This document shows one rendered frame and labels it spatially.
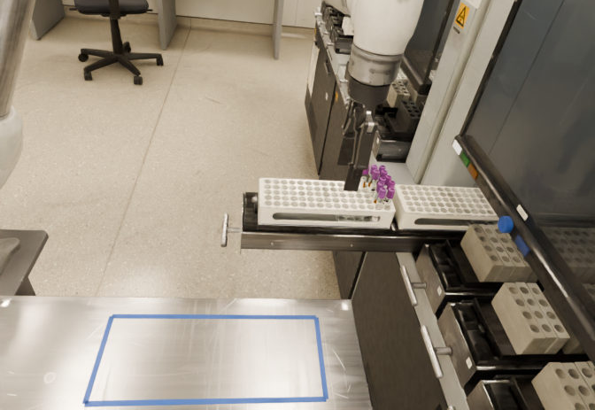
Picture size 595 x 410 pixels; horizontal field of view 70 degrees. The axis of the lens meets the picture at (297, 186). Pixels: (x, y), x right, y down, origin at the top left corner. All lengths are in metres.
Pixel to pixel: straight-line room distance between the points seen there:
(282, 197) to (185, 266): 1.06
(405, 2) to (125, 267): 1.57
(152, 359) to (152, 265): 1.23
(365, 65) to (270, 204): 0.35
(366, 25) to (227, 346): 0.56
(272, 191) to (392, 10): 0.44
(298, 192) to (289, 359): 0.37
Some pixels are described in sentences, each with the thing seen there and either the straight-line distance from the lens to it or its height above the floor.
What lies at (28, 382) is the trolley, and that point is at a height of 0.82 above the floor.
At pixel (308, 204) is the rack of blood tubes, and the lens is 0.91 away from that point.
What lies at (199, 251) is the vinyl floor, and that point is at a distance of 1.96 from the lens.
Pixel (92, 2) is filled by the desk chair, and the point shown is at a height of 0.53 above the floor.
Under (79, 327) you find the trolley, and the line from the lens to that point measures 0.79.
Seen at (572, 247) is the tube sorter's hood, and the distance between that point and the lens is 0.74.
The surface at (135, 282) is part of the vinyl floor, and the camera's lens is 1.89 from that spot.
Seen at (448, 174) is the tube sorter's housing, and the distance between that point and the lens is 1.09.
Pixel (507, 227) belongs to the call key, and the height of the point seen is 0.99.
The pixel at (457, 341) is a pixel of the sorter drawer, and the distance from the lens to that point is 0.87.
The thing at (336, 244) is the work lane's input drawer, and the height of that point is 0.78.
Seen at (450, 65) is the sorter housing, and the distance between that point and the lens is 1.14.
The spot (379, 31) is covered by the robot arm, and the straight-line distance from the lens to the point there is 0.72.
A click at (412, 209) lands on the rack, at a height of 0.86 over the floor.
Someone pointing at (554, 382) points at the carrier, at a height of 0.87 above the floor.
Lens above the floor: 1.45
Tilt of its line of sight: 38 degrees down
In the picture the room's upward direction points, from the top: 9 degrees clockwise
